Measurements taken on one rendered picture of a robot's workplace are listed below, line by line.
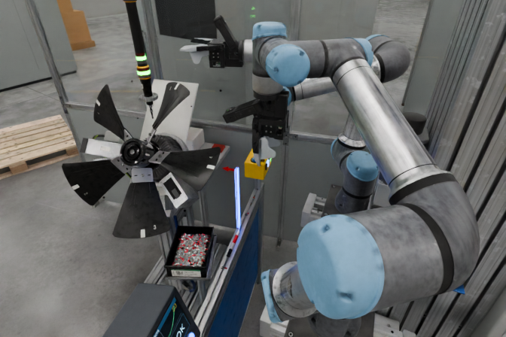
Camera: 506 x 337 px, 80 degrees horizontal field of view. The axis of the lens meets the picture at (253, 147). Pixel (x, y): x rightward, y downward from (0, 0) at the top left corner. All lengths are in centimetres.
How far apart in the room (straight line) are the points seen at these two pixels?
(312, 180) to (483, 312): 123
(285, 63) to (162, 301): 57
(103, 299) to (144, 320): 168
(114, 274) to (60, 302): 34
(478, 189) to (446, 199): 36
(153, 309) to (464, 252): 60
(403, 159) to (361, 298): 22
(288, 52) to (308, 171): 150
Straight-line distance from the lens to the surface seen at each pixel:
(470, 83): 70
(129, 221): 137
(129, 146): 137
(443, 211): 45
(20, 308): 266
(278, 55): 57
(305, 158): 196
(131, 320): 79
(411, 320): 117
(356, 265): 36
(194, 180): 122
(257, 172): 148
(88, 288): 253
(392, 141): 51
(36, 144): 423
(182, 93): 132
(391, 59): 104
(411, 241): 40
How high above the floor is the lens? 189
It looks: 31 degrees down
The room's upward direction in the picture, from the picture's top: straight up
